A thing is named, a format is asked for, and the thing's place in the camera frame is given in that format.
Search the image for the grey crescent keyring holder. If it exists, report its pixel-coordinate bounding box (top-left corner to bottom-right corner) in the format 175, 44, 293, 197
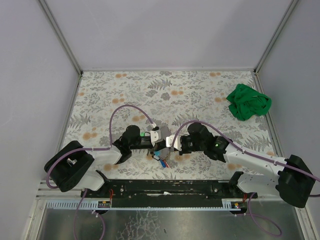
153, 125, 172, 162

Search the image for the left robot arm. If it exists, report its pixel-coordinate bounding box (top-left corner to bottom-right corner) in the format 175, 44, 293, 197
44, 125, 170, 192

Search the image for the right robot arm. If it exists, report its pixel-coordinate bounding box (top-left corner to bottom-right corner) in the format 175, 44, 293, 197
165, 120, 319, 208

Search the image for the floral table mat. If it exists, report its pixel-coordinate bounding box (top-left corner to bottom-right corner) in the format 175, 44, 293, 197
62, 71, 277, 180

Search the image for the green crumpled cloth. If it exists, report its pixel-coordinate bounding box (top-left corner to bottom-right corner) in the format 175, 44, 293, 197
226, 84, 272, 121

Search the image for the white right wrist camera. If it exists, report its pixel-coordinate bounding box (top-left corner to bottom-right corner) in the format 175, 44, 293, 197
165, 135, 182, 151

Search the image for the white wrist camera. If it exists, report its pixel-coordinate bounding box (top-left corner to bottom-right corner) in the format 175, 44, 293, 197
165, 135, 182, 151
150, 123, 162, 146

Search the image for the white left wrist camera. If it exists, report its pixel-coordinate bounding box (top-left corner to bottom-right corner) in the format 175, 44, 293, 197
150, 123, 162, 146

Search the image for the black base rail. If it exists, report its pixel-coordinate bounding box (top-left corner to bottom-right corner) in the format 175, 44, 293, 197
85, 179, 252, 209

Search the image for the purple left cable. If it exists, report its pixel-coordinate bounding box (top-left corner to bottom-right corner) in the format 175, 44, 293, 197
46, 104, 157, 240

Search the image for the purple cable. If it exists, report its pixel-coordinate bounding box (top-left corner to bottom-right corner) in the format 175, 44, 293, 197
46, 104, 157, 240
172, 121, 320, 237

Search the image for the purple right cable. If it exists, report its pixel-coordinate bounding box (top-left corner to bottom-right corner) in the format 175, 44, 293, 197
172, 121, 320, 237

